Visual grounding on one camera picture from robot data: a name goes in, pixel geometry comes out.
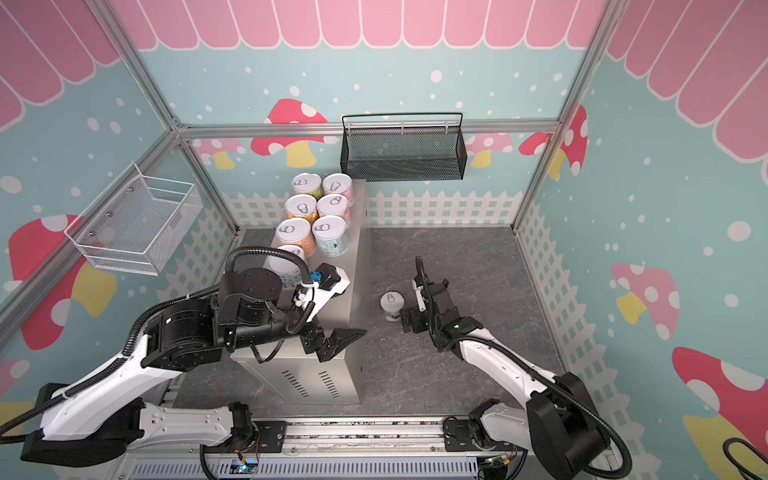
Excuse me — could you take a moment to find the white wire wall basket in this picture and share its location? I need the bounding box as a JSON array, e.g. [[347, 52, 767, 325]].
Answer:
[[64, 164, 203, 276]]

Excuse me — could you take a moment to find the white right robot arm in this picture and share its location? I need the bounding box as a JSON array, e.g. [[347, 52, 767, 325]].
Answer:
[[402, 257, 633, 479]]

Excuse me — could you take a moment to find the white lid can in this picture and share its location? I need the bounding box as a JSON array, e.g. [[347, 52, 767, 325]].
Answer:
[[380, 291, 405, 322], [312, 215, 349, 257]]

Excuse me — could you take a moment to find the pink white label can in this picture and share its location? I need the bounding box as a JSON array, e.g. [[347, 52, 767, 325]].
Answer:
[[317, 194, 351, 227]]

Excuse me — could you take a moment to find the black mesh wall basket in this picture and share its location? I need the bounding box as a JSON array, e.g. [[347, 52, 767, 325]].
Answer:
[[340, 112, 468, 182]]

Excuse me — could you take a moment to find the yellow label can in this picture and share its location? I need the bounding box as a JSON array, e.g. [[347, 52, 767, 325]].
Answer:
[[285, 194, 319, 224]]

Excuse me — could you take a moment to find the grey label can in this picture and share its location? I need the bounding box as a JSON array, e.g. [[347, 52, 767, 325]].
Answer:
[[266, 245, 306, 289]]

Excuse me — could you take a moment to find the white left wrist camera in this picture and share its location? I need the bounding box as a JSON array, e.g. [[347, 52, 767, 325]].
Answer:
[[294, 263, 350, 323]]

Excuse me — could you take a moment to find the brown label can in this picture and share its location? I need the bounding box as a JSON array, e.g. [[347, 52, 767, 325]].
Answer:
[[276, 217, 316, 257]]

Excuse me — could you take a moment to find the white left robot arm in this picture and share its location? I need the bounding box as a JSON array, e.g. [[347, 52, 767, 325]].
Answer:
[[1, 246, 364, 468]]

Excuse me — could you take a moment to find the green label can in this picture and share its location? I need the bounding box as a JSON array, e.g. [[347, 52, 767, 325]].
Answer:
[[291, 173, 324, 200]]

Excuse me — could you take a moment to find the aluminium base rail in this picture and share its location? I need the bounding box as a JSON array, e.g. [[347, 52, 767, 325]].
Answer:
[[106, 416, 548, 479]]

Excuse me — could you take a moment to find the grey metal cabinet counter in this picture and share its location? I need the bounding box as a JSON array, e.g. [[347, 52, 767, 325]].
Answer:
[[231, 180, 372, 404]]

